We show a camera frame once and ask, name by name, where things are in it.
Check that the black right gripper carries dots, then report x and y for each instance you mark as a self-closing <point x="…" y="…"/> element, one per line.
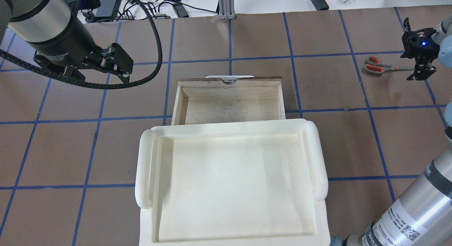
<point x="417" y="47"/>

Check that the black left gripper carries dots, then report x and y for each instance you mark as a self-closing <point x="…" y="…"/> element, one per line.
<point x="63" y="43"/>

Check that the grey orange scissors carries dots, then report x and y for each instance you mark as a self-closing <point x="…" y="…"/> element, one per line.
<point x="373" y="65"/>

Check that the wooden drawer with white handle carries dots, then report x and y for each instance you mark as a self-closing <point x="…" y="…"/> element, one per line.
<point x="225" y="99"/>

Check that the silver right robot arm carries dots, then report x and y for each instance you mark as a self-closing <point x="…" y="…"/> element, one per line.
<point x="422" y="214"/>

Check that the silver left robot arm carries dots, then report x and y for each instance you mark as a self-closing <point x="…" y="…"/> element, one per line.
<point x="42" y="20"/>

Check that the black power brick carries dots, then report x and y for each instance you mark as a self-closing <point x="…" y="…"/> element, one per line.
<point x="107" y="10"/>

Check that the black power adapter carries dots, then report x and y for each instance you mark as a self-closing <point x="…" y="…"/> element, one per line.
<point x="320" y="5"/>

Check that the white plastic tray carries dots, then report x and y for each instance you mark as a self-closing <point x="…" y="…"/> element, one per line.
<point x="260" y="183"/>

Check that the aluminium frame post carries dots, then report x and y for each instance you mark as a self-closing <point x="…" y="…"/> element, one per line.
<point x="226" y="9"/>

